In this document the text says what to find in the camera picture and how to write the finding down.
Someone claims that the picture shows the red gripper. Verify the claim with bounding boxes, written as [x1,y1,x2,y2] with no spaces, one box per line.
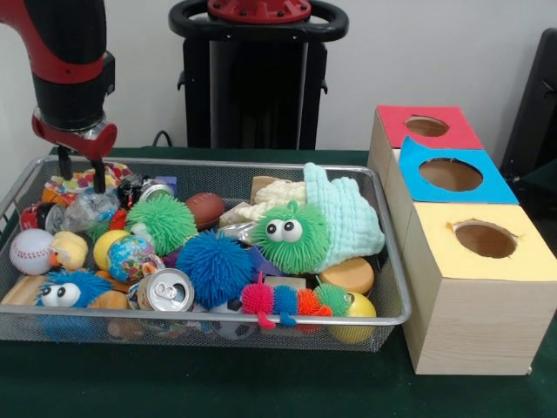
[30,113,118,195]

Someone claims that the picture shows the crushed clear plastic bottle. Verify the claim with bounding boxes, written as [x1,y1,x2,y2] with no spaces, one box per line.
[62,187,122,233]

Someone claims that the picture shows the cream knit cloth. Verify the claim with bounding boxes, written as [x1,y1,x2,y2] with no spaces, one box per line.
[219,180,308,224]

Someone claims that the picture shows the green spiky rubber ball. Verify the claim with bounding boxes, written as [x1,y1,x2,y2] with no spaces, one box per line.
[251,199,331,275]

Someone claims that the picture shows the mint green cloth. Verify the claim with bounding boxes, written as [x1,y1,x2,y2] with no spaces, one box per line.
[303,162,386,267]

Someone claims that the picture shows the shallow silver mesh bin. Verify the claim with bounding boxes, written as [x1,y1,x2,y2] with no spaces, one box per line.
[0,155,413,354]

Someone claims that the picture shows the wooden three-hole box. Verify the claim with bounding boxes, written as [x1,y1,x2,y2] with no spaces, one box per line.
[367,104,557,376]

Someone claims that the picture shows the white baseball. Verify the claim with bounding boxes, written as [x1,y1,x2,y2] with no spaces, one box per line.
[9,228,56,276]

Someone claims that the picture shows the green spiky ball with eyes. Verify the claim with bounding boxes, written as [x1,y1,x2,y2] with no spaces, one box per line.
[125,193,199,257]

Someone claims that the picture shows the silver-top drink can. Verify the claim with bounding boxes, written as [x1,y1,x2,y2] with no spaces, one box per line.
[129,268,196,313]

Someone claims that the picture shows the blue spiky rubber ball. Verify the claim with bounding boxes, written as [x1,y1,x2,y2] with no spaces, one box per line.
[176,230,256,310]

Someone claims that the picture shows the rainbow spiky caterpillar toy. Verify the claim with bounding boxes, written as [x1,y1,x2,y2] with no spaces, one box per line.
[241,270,353,330]

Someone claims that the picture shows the dark green table cloth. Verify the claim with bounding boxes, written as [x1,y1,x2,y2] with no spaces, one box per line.
[0,145,557,418]

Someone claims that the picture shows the round orange sponge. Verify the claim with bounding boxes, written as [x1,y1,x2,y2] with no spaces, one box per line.
[320,256,375,295]

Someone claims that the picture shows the yellow smiley ball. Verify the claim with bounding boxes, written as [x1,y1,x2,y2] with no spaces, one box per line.
[328,292,378,345]

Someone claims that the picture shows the black upright panel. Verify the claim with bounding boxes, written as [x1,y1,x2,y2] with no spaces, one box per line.
[499,28,557,175]

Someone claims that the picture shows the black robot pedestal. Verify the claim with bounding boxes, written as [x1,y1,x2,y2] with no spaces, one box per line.
[168,0,349,151]

